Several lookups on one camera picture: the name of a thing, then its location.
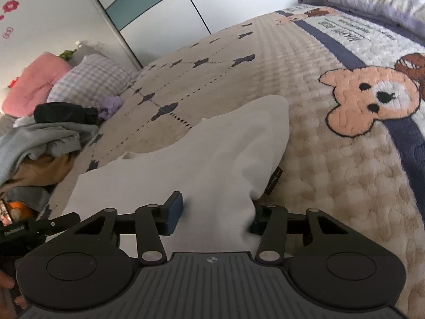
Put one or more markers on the black garment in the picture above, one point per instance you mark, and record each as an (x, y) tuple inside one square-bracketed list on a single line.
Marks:
[(59, 113)]

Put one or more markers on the sliding door wardrobe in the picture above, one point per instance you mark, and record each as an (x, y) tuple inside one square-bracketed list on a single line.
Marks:
[(215, 3)]

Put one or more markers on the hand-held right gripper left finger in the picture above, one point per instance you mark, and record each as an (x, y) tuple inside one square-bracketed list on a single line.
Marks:
[(174, 211)]

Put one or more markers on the cartoon cat wall decal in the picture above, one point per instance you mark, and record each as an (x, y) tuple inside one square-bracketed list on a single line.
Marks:
[(10, 6)]

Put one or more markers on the purple checkered pillow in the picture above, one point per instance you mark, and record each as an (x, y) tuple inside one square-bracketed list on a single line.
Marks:
[(89, 83)]

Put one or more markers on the grey headboard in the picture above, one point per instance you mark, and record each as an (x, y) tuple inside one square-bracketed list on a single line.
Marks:
[(86, 51)]

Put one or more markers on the white long-sleeve shirt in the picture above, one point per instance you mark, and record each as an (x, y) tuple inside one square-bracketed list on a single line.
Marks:
[(206, 159)]

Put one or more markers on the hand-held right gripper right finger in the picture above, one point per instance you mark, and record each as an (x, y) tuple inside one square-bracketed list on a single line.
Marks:
[(257, 226)]

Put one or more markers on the pink pillow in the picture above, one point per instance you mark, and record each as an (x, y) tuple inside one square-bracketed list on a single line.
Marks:
[(33, 86)]

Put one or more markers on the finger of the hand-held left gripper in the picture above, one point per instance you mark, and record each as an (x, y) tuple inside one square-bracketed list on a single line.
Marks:
[(59, 222)]

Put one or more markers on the light grey garment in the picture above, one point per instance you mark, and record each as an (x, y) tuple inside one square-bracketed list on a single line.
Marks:
[(36, 139)]

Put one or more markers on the orange object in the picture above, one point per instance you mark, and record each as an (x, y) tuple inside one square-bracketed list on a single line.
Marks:
[(15, 211)]

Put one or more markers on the dark grey garment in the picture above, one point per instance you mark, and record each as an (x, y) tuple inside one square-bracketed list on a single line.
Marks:
[(30, 196)]

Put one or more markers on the person's left hand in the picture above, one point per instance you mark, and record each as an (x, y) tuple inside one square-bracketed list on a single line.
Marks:
[(6, 280)]

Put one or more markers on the green plush toy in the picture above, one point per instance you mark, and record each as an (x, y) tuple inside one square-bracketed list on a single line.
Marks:
[(66, 55)]

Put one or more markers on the small purple cloth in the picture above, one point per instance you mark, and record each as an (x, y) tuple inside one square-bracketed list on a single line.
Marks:
[(111, 104)]

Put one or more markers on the purple patterned quilt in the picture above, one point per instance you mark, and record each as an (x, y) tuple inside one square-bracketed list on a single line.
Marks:
[(365, 3)]

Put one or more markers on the beige bear printed blanket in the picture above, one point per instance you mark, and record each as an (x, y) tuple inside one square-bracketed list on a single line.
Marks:
[(232, 79)]

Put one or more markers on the mustard brown garment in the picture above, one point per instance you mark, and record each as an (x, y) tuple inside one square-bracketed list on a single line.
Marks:
[(40, 172)]

